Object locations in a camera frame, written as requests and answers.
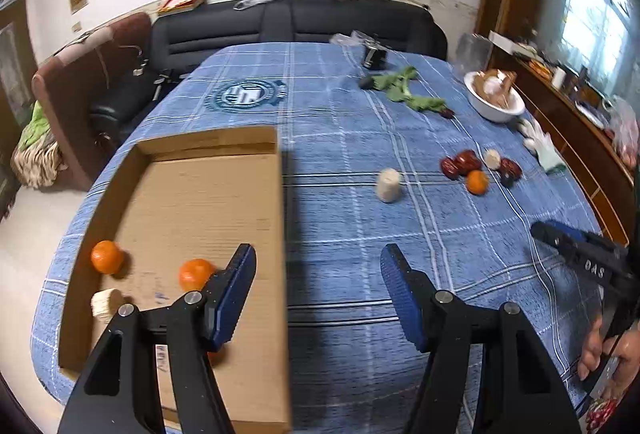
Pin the brown armchair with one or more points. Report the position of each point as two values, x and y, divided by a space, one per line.
75 79

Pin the white flat box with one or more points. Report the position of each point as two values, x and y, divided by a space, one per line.
502 40

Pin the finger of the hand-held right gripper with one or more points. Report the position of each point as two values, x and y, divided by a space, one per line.
555 234

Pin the clear plastic wrapper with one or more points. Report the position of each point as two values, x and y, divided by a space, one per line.
347 38

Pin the white work glove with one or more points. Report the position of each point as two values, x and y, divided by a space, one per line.
526 128
547 152

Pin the green and beige blanket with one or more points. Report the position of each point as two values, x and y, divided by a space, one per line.
37 149

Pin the blue plaid tablecloth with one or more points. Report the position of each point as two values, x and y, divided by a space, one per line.
340 129

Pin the red plastic bag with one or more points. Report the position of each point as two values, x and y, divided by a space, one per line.
625 129

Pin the brown paper bag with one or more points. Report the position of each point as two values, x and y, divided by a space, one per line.
500 87

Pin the white cup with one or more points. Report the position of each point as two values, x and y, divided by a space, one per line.
558 78

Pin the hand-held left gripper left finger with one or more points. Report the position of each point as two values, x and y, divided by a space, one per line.
235 299

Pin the wall socket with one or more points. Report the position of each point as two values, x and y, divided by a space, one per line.
76 27

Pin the wooden sideboard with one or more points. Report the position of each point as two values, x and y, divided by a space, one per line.
565 124

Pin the orange mandarin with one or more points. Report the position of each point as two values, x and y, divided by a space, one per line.
215 357
106 257
477 182
194 275

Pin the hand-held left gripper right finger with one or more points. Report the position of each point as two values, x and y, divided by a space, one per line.
400 294

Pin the clear plastic container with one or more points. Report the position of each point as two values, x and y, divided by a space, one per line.
474 54

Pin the black electronic device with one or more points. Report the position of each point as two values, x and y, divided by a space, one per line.
375 57

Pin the red flat box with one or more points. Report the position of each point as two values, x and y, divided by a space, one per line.
181 2

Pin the white bowl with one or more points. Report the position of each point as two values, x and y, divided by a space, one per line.
492 110

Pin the window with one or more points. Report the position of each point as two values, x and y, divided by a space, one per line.
595 19

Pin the black sofa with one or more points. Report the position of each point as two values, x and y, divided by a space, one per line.
240 27

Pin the beige grainy round piece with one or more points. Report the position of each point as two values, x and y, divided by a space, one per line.
492 158
389 185
105 304

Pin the shallow cardboard box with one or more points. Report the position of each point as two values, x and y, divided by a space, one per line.
200 204

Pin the person's floral clothing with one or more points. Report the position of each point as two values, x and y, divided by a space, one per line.
602 414

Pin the wooden glass-panel door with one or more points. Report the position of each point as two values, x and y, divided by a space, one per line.
15 79

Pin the green leafy vegetable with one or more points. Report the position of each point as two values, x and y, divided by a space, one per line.
425 103
397 79

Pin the red date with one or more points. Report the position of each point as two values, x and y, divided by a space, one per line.
446 113
511 166
506 179
449 167
470 159

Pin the person's right hand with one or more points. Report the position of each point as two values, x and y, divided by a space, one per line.
590 354

